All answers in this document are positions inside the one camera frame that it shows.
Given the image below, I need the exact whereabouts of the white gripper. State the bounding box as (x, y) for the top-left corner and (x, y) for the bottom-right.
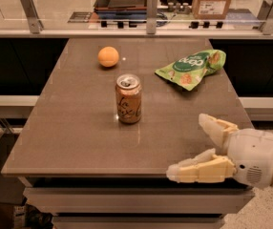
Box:
(166, 114), (273, 188)

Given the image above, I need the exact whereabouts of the orange soda can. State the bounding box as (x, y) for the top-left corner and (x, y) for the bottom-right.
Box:
(115, 73), (142, 124)

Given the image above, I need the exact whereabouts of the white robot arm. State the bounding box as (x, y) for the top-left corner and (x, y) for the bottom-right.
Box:
(166, 114), (273, 189)

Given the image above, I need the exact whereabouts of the green snack bag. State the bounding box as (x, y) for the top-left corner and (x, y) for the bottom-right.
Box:
(155, 50), (226, 91)

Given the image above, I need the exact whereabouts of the orange fruit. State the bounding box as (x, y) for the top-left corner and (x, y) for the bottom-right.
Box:
(97, 47), (119, 68)

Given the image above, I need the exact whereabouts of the cardboard box with label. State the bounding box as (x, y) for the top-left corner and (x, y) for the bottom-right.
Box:
(192, 0), (231, 19)

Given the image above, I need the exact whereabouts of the grey table drawer unit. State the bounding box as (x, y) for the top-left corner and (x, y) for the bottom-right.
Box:
(24, 178), (254, 229)

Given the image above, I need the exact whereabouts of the middle metal railing post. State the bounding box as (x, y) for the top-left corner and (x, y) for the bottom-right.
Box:
(146, 0), (158, 34)

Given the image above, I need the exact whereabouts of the left metal railing post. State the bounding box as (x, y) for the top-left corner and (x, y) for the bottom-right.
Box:
(20, 0), (43, 34)

